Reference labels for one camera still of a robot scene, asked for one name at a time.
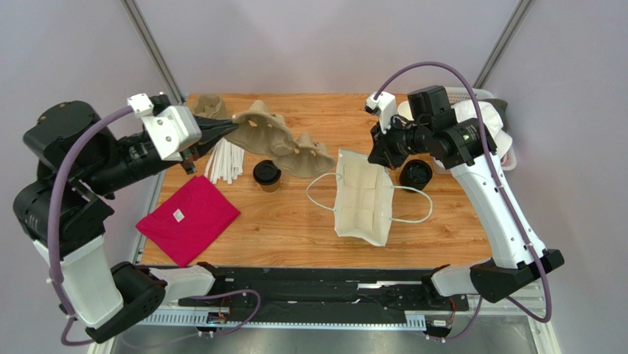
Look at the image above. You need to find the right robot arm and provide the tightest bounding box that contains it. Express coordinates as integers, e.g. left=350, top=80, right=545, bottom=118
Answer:
left=365, top=86, right=565, bottom=303

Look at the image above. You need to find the single pulp cup carrier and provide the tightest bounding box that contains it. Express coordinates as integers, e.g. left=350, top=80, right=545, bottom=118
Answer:
left=226, top=100, right=336, bottom=178

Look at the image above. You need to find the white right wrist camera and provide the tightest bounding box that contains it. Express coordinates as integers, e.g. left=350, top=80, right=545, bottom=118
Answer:
left=364, top=91, right=397, bottom=134

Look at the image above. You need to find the red folded cloth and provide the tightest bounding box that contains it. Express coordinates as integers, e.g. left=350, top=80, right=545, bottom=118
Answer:
left=136, top=176, right=240, bottom=267

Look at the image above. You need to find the white bucket hat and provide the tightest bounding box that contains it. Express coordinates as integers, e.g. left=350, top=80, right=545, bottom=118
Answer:
left=453, top=100, right=513, bottom=159

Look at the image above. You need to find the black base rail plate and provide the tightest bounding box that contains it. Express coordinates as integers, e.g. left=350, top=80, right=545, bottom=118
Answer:
left=174, top=266, right=471, bottom=325

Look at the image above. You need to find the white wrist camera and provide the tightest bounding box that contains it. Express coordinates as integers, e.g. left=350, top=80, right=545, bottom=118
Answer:
left=127, top=93, right=201, bottom=162
left=364, top=91, right=397, bottom=134

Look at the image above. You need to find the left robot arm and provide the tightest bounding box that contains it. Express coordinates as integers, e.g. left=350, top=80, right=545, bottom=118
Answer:
left=13, top=94, right=237, bottom=344

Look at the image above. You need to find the brown paper coffee cup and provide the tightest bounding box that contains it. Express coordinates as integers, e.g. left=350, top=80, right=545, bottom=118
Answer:
left=258, top=180, right=281, bottom=193

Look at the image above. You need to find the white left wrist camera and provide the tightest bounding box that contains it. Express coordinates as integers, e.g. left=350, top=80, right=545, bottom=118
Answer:
left=127, top=93, right=201, bottom=162

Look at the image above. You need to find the stack of pulp cup carriers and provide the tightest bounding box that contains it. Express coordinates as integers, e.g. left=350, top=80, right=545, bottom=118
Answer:
left=192, top=94, right=228, bottom=119

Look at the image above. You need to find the green white paper bag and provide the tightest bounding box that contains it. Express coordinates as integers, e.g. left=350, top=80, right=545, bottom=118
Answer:
left=306, top=149, right=433, bottom=247

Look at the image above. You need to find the black cup lid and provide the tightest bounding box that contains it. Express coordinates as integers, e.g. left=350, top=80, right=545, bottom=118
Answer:
left=253, top=160, right=282, bottom=186

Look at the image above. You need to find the white plastic basket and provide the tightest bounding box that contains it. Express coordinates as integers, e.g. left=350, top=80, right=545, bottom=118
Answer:
left=445, top=87, right=517, bottom=171

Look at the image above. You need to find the white paper straws bundle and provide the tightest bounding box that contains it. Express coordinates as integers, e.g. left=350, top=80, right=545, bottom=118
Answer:
left=203, top=139, right=245, bottom=184

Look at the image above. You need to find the dark green cloth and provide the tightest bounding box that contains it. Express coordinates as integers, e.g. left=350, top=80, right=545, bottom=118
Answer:
left=490, top=98, right=508, bottom=127

